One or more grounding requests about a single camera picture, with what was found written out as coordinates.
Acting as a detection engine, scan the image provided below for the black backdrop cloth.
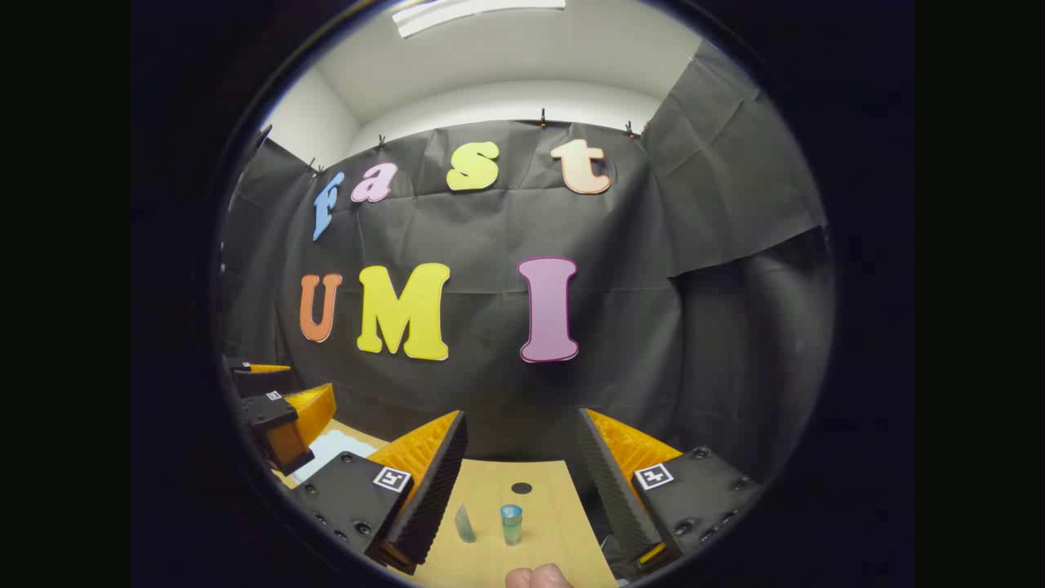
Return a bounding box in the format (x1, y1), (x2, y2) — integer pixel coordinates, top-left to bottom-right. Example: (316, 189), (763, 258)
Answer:
(219, 41), (835, 483)

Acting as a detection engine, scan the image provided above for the light blue small suitcase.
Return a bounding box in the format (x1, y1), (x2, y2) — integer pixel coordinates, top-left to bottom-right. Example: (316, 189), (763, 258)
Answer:
(290, 430), (378, 483)

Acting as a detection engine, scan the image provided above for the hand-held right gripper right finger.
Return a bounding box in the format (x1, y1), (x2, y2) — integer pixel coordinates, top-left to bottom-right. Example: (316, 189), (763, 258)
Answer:
(578, 408), (764, 582)

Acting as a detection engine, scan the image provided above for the white ceiling light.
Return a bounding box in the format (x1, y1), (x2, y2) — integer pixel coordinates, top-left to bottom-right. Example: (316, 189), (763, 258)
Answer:
(392, 0), (566, 38)

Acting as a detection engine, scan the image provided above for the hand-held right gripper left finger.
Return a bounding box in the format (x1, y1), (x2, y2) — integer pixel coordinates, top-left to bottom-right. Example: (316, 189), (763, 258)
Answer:
(290, 410), (469, 575)

